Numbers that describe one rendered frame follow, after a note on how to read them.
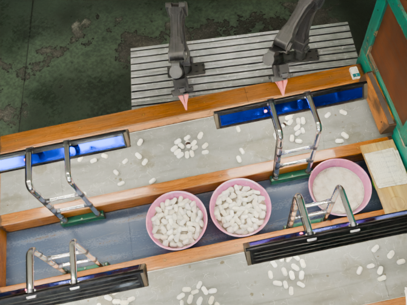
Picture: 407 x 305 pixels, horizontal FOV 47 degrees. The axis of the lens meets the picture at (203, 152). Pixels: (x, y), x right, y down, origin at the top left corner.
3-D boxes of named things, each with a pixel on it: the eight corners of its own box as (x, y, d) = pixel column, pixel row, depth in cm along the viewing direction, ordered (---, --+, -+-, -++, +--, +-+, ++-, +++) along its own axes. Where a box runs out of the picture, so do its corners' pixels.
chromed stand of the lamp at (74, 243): (65, 273, 207) (22, 244, 167) (110, 263, 207) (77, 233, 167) (67, 317, 198) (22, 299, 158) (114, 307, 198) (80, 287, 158)
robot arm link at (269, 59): (274, 69, 210) (285, 45, 204) (258, 60, 213) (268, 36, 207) (284, 66, 219) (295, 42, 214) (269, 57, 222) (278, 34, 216)
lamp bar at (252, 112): (212, 113, 194) (211, 104, 188) (360, 83, 195) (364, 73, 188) (216, 130, 191) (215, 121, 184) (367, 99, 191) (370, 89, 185)
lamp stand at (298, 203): (282, 228, 207) (290, 189, 168) (326, 219, 208) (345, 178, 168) (294, 270, 199) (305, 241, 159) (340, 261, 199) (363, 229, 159)
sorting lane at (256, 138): (2, 161, 230) (0, 158, 228) (366, 87, 231) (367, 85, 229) (1, 218, 216) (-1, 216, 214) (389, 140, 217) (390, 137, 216)
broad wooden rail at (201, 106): (15, 152, 248) (-1, 135, 231) (353, 84, 249) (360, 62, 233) (15, 172, 242) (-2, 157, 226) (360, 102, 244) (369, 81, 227)
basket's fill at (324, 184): (304, 176, 217) (306, 170, 212) (352, 166, 217) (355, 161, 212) (319, 221, 207) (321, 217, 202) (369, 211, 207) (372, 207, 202)
